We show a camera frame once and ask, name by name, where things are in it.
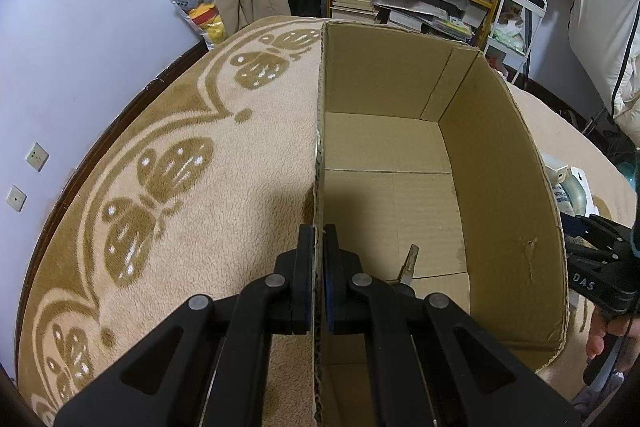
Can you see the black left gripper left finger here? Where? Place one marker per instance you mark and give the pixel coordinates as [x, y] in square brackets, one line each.
[206, 364]

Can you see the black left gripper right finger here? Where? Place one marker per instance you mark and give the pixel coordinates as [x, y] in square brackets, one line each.
[429, 363]

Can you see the bunch of keys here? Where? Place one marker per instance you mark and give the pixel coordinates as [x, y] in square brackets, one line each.
[404, 280]

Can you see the brown cardboard box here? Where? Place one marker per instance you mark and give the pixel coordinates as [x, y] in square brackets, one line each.
[420, 143]

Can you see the right hand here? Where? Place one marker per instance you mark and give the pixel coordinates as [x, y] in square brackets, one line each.
[600, 326]

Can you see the white charger plug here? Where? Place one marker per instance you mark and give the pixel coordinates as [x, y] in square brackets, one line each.
[557, 171]

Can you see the white quilt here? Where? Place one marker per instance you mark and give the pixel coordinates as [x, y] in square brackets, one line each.
[604, 36]

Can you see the white trolley cart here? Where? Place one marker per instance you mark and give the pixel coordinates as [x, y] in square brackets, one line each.
[512, 34]

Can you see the plush toys in plastic bag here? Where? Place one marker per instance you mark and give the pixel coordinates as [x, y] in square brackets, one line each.
[204, 18]

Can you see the lower wall socket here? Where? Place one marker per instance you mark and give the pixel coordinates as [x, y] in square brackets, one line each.
[16, 198]

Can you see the wall socket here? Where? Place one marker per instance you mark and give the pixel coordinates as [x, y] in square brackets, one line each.
[16, 198]
[37, 157]

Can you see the upper wall socket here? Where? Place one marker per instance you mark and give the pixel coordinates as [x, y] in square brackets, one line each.
[37, 157]

